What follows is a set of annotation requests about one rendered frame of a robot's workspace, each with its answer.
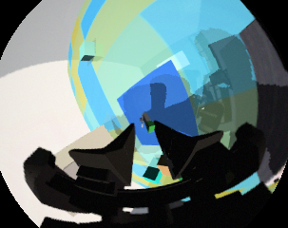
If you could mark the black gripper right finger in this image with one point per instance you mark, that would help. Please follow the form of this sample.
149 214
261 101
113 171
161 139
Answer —
178 148

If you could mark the dark grey panel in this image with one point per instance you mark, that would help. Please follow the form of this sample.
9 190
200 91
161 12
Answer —
97 138

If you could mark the small orange block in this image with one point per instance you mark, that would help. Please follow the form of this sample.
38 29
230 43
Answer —
162 165

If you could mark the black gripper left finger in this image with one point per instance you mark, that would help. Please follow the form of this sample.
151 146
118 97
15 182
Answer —
117 156

